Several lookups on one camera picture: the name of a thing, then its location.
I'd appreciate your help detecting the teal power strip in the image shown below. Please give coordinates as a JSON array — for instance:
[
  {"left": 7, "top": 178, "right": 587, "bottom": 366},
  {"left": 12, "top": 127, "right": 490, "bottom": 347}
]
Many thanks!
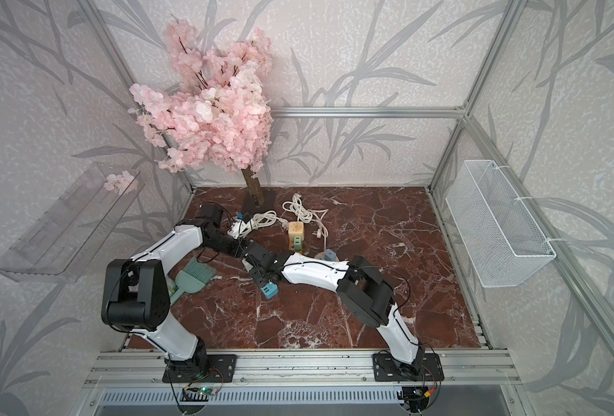
[{"left": 261, "top": 282, "right": 279, "bottom": 299}]

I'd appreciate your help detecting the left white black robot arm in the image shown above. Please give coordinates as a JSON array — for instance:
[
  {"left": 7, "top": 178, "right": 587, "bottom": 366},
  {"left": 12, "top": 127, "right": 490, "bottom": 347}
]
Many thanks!
[{"left": 101, "top": 204, "right": 277, "bottom": 373}]

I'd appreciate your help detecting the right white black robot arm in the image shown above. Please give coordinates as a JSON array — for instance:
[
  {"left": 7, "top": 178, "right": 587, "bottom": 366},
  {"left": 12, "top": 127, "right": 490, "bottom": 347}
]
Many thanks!
[{"left": 243, "top": 250, "right": 425, "bottom": 370}]

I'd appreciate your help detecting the beige cube charger plug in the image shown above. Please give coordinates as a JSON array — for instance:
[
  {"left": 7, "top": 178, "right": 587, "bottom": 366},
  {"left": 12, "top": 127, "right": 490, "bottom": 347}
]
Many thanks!
[{"left": 288, "top": 221, "right": 305, "bottom": 241}]

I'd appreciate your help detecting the round pink power socket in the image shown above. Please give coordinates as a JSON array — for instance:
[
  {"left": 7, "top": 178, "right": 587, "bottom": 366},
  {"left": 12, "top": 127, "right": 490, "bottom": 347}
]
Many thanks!
[{"left": 315, "top": 249, "right": 339, "bottom": 262}]

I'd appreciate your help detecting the blue charger plug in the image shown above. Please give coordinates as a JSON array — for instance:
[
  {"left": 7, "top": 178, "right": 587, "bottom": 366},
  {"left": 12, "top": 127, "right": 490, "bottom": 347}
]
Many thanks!
[{"left": 324, "top": 249, "right": 338, "bottom": 262}]

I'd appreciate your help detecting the pink cherry blossom tree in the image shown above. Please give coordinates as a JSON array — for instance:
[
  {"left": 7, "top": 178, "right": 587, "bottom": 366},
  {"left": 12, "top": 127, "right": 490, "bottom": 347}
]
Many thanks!
[{"left": 130, "top": 19, "right": 272, "bottom": 215}]

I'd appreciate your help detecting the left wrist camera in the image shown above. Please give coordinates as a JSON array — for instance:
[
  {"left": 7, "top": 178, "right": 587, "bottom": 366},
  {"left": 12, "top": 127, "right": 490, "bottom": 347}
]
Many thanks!
[{"left": 227, "top": 213, "right": 253, "bottom": 239}]

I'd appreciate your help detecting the white teal strip cable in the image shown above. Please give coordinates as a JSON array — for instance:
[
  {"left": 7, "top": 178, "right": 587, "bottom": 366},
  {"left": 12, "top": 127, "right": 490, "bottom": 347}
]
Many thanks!
[{"left": 242, "top": 210, "right": 290, "bottom": 233}]

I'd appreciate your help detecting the white orange strip cable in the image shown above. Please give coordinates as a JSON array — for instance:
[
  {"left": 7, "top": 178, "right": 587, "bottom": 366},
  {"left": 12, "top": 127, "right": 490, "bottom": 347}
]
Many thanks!
[{"left": 282, "top": 193, "right": 331, "bottom": 251}]

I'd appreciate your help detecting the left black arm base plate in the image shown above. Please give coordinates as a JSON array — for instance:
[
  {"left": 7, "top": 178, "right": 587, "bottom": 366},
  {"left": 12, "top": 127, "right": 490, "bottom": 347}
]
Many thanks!
[{"left": 161, "top": 355, "right": 237, "bottom": 384}]

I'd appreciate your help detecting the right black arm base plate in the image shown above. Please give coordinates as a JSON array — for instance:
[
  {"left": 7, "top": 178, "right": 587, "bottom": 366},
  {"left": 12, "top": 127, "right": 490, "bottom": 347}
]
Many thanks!
[{"left": 372, "top": 351, "right": 445, "bottom": 383}]

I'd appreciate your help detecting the clear acrylic wall shelf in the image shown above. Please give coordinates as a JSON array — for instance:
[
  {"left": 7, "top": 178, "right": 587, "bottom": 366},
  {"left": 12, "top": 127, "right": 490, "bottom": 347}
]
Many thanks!
[{"left": 0, "top": 162, "right": 145, "bottom": 284}]

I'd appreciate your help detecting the white wire mesh basket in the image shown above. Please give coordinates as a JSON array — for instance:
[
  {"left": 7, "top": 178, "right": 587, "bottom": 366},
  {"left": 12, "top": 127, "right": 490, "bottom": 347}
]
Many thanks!
[{"left": 446, "top": 159, "right": 556, "bottom": 289}]

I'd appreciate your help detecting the aluminium front rail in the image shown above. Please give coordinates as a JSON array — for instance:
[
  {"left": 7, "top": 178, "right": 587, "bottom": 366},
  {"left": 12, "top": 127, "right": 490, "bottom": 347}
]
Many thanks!
[{"left": 84, "top": 348, "right": 521, "bottom": 388}]

